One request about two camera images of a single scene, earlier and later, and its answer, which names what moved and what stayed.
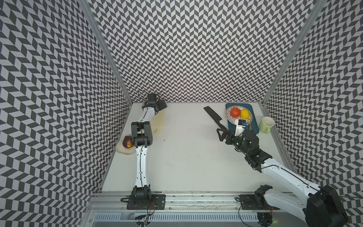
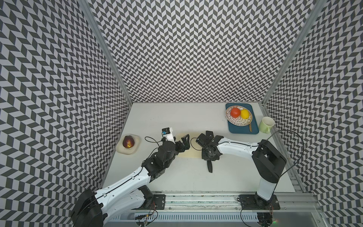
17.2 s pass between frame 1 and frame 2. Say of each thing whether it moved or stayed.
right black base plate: stayed
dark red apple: stayed
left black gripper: moved
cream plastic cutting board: moved
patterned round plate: stayed
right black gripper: moved
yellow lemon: stayed
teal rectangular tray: stayed
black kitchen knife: moved
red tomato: stayed
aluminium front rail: stayed
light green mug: stayed
